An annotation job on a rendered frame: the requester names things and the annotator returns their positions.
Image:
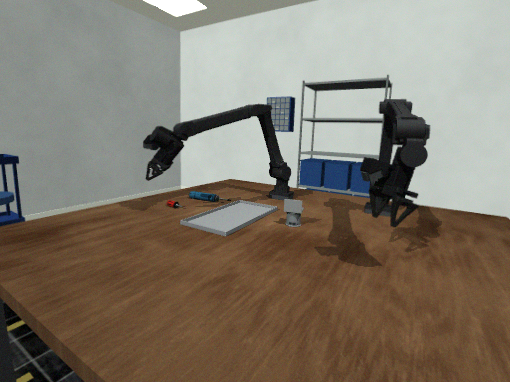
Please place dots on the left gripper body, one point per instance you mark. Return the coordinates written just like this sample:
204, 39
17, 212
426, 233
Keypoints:
394, 191

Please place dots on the blue electric screwdriver barrel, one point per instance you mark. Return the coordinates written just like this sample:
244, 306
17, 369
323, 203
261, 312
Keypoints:
204, 196

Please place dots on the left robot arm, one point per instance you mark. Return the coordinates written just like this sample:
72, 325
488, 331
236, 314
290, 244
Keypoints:
412, 132

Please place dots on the white rimmed tray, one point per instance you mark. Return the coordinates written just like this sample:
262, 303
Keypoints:
229, 218

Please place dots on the grey l-shaped bracket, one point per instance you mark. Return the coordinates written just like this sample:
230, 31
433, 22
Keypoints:
294, 206

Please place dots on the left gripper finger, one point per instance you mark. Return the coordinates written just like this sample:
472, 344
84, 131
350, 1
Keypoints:
410, 207
385, 201

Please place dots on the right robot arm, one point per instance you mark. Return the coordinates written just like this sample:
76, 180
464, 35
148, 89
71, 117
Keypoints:
163, 137

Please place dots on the dark grey cylinder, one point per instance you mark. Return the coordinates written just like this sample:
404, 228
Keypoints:
293, 219

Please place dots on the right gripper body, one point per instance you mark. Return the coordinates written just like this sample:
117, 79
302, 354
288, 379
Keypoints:
166, 162

